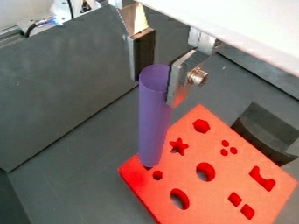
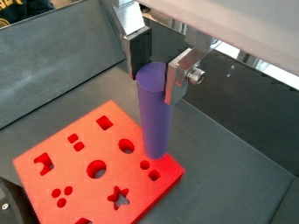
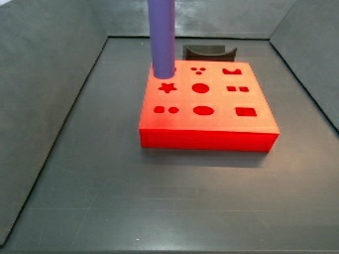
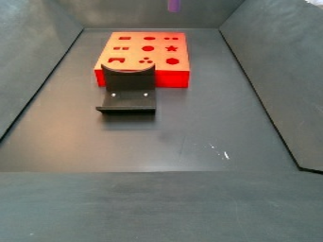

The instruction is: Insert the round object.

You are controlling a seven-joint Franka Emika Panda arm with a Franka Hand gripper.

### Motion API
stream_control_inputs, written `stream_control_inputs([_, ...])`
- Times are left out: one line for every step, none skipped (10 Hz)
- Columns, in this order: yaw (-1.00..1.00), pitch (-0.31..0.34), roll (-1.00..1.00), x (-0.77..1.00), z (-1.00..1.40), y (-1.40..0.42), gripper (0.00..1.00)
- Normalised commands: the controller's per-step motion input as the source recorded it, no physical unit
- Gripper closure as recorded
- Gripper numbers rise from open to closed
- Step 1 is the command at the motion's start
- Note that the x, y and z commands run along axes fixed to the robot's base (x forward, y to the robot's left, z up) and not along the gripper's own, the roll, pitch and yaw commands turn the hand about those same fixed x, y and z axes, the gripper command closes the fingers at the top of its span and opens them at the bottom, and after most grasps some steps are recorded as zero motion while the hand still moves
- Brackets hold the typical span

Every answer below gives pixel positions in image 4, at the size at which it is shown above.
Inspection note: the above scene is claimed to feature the purple round peg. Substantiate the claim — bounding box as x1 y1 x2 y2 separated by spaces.
169 0 181 12

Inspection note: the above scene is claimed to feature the red shape sorter block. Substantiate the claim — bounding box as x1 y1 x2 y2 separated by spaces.
94 32 191 88

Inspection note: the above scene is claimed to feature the black curved holder bracket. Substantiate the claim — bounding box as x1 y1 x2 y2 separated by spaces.
97 64 157 113

